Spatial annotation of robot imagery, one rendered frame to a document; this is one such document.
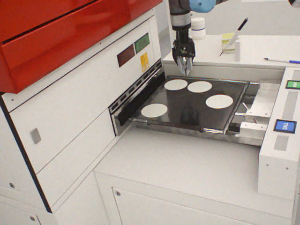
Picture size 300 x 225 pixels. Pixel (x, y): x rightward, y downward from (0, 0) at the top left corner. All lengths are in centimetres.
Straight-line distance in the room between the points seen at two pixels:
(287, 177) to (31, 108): 68
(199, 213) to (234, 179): 14
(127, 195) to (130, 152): 15
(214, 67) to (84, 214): 79
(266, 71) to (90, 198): 83
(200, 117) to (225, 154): 16
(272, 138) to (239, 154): 19
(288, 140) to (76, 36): 64
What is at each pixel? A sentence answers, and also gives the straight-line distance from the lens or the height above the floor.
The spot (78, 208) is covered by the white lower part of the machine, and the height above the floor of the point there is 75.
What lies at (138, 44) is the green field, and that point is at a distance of 129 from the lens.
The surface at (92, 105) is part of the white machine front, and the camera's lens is 107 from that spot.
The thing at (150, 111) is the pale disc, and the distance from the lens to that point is 122.
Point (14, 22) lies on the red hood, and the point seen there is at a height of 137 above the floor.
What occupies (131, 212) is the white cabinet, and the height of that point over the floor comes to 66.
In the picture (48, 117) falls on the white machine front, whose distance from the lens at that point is 93.
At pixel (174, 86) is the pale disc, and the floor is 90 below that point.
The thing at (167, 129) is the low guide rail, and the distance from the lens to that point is 121.
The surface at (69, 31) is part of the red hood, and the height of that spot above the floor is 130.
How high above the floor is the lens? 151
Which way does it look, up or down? 30 degrees down
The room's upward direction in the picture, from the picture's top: 10 degrees counter-clockwise
